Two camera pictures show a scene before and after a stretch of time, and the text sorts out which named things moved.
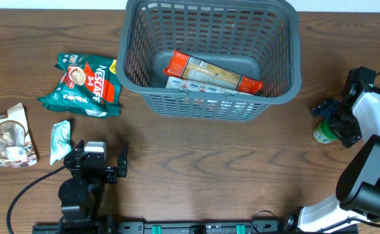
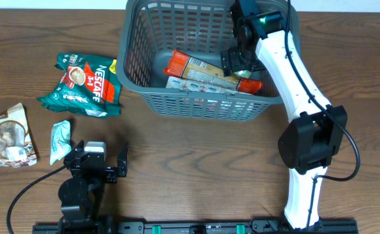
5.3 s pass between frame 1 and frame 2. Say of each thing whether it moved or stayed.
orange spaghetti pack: stayed
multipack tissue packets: stayed
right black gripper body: moved
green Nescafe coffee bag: stayed
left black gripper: stayed
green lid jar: moved
